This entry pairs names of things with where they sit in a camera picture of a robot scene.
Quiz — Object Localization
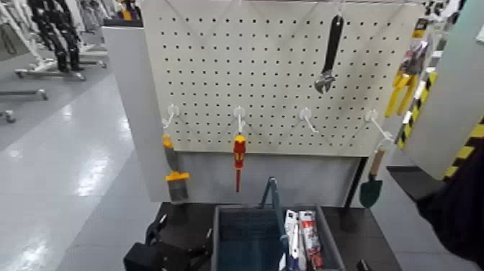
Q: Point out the red white tool package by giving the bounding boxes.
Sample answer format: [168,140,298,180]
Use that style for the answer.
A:
[298,210,325,270]

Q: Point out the black humanoid robot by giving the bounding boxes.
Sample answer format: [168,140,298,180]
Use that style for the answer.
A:
[27,0,85,74]

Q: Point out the white humanoid robot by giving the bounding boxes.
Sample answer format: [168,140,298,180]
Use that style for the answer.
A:
[0,0,48,75]

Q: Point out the yellow grey paint brush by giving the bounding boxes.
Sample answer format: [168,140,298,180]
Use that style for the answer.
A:
[162,134,191,203]

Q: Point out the yellow black hang tag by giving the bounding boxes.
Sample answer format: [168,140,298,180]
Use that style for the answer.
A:
[412,17,430,40]

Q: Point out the yellow handled pliers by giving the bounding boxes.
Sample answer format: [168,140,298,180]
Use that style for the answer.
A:
[385,39,430,118]

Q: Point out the yellow black striped post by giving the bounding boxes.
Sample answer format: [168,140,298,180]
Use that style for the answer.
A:
[395,71,439,149]

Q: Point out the grey board hazard stripe edge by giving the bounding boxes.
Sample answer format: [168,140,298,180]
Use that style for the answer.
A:
[402,0,484,181]

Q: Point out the grey plastic crate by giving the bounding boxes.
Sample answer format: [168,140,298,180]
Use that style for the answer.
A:
[210,204,346,271]

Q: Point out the blue grey crate handle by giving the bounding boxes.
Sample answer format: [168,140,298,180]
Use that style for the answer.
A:
[259,176,290,271]

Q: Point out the black adjustable wrench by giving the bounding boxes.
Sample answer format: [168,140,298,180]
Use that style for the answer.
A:
[313,14,345,94]

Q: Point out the green trowel wooden handle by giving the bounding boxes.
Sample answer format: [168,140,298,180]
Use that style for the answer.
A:
[359,145,387,209]

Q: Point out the red yellow screwdriver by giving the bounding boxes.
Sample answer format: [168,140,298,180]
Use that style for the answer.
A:
[233,134,248,193]

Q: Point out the white pegboard hook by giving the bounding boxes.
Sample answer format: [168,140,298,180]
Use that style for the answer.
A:
[299,107,320,134]
[233,105,246,136]
[364,110,395,142]
[162,104,181,130]

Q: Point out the black pegboard support post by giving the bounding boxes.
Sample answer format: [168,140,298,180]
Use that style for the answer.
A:
[341,156,369,231]

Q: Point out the white pegboard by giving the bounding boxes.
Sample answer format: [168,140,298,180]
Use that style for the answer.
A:
[140,0,426,158]

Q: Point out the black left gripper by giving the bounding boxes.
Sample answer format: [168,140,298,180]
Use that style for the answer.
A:
[122,213,213,271]

